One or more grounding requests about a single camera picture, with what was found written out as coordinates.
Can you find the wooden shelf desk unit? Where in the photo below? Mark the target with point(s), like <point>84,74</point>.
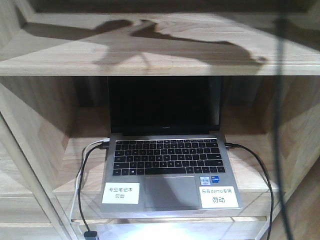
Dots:
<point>51,48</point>

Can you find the silver laptop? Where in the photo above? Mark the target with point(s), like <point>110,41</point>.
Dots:
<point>165,135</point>

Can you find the white paper label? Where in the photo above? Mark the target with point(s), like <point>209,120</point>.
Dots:
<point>121,193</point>
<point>218,197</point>

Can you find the white paper label right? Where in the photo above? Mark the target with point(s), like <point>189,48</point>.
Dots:
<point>218,197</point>

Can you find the grey usb adapter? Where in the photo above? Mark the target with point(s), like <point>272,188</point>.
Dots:
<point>91,235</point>

